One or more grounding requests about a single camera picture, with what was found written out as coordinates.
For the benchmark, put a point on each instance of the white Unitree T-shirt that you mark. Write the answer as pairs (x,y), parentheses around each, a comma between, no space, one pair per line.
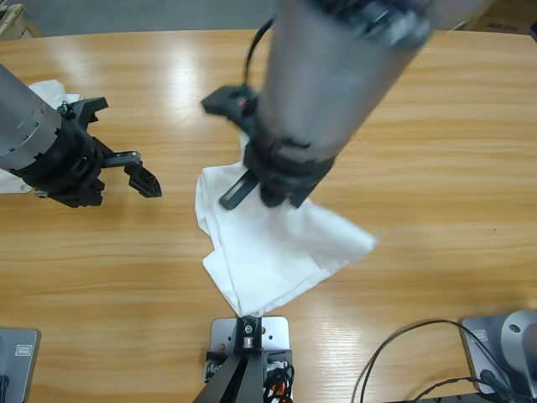
(277,252)
(46,92)

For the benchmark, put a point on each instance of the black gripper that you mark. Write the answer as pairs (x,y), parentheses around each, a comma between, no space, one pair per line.
(75,164)
(285,176)

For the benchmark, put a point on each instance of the brown cardboard box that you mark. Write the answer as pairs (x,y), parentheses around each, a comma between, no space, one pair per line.
(503,17)

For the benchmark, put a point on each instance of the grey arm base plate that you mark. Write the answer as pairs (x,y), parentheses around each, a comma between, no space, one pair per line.
(495,353)
(17,365)

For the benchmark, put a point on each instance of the white block with dark post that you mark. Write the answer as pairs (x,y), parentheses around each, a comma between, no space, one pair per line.
(248,361)

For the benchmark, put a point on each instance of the wooden pallet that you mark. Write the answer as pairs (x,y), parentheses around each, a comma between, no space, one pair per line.
(17,21)

